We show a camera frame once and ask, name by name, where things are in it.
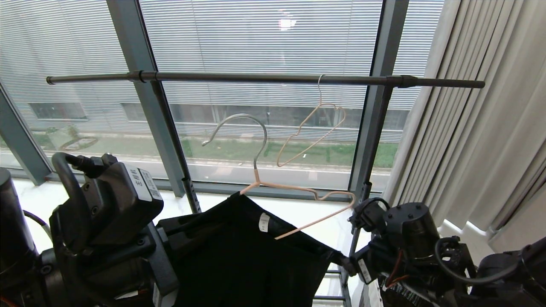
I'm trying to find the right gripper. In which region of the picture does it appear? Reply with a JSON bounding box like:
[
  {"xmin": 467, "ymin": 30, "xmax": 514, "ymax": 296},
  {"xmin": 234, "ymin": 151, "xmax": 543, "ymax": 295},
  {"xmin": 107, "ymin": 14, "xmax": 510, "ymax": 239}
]
[{"xmin": 350, "ymin": 247, "xmax": 386, "ymax": 284}]

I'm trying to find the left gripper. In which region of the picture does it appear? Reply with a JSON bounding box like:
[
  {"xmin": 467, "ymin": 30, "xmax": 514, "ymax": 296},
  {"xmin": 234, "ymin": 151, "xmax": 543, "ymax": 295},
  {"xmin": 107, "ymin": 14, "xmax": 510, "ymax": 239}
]
[{"xmin": 41, "ymin": 222, "xmax": 180, "ymax": 307}]

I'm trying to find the black garment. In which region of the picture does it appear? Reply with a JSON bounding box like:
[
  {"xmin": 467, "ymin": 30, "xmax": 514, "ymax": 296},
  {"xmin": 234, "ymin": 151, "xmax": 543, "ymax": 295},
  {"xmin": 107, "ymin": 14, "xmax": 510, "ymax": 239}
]
[{"xmin": 156, "ymin": 192, "xmax": 348, "ymax": 307}]

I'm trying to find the pink clothes hanger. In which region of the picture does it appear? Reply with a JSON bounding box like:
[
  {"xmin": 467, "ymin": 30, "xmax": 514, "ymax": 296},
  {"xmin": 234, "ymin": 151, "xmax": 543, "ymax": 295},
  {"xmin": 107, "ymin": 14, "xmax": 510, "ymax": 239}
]
[
  {"xmin": 276, "ymin": 75, "xmax": 347, "ymax": 168},
  {"xmin": 201, "ymin": 113, "xmax": 357, "ymax": 240}
]

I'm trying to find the black clothes rack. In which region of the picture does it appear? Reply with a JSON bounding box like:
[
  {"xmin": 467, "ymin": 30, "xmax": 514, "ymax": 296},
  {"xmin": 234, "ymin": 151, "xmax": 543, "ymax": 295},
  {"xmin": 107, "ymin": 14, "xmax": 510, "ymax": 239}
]
[{"xmin": 46, "ymin": 70, "xmax": 485, "ymax": 307}]

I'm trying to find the beige curtain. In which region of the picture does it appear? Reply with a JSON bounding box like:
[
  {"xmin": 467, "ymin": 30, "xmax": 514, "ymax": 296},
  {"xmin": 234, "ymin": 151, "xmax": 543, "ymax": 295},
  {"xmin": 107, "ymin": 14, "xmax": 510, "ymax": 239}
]
[{"xmin": 384, "ymin": 0, "xmax": 546, "ymax": 252}]

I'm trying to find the window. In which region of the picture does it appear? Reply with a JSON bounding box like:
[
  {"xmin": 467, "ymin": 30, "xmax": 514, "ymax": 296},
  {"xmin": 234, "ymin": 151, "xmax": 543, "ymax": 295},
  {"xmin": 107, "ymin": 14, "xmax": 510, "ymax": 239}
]
[{"xmin": 0, "ymin": 0, "xmax": 446, "ymax": 203}]

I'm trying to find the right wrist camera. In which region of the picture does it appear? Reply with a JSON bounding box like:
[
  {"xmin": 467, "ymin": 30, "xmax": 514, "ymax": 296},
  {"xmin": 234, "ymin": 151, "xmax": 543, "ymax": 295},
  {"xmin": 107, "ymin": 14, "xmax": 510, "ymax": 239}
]
[{"xmin": 348, "ymin": 197, "xmax": 391, "ymax": 233}]

